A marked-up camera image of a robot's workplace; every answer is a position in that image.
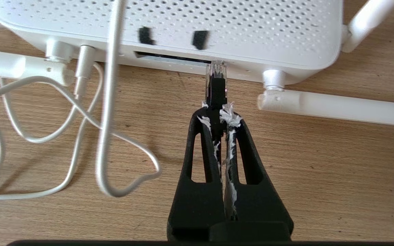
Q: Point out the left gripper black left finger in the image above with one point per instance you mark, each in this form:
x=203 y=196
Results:
x=193 y=205

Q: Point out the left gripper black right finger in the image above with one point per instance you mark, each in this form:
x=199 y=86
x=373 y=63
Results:
x=262 y=205

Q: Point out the white router with antennas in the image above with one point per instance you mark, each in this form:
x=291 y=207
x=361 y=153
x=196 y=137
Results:
x=234 y=27

